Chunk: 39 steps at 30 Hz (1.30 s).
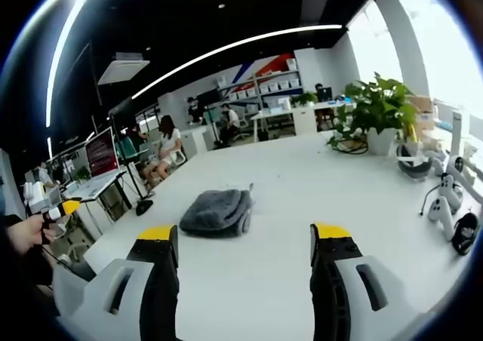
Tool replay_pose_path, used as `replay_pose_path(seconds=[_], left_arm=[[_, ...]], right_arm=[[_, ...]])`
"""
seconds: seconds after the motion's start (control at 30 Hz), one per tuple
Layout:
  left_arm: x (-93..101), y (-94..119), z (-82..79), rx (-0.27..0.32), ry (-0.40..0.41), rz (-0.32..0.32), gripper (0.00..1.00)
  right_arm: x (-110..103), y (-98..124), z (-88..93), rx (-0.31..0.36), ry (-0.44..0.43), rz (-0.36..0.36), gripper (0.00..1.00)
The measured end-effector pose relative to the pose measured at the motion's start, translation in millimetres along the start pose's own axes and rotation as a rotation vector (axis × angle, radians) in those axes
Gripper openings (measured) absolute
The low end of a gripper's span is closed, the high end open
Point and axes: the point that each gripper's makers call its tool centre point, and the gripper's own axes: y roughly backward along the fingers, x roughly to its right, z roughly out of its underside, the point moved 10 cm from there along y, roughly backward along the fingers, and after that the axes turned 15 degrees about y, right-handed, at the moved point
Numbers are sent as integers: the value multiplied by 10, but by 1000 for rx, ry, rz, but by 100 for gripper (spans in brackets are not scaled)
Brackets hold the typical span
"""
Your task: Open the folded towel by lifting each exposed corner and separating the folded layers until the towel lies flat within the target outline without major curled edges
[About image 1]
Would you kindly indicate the grey fluffy towel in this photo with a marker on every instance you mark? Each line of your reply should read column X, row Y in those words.
column 213, row 212

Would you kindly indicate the person's left hand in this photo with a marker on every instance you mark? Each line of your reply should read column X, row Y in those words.
column 26, row 233

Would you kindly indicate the white monitor desk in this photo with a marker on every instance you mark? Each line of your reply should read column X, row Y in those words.
column 98, row 186

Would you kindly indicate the monitor with red screen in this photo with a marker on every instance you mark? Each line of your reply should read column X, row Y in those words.
column 101, row 153

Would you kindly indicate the white plastic chair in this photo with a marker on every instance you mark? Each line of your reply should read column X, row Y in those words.
column 178, row 158

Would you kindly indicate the white game controller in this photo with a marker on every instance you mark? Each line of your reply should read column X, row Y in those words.
column 440, row 214
column 449, row 190

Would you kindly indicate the black pouch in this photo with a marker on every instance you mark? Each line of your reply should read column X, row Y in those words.
column 466, row 233

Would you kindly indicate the white and black headset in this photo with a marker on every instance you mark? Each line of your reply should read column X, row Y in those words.
column 413, row 166

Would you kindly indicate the ceiling air conditioner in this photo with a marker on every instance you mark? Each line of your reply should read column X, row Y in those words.
column 124, row 68

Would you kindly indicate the long ceiling light strip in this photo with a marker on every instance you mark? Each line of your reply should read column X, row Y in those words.
column 234, row 47
column 62, row 47

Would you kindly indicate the white plant pot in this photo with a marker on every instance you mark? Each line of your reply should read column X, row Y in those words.
column 381, row 141

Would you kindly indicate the white background desk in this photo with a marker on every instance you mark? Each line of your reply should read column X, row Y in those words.
column 287, row 118

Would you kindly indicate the green leafy plant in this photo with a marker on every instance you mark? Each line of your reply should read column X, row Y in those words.
column 377, row 103

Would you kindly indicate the shelf with white storage boxes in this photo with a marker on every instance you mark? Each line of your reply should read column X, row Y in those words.
column 279, row 86

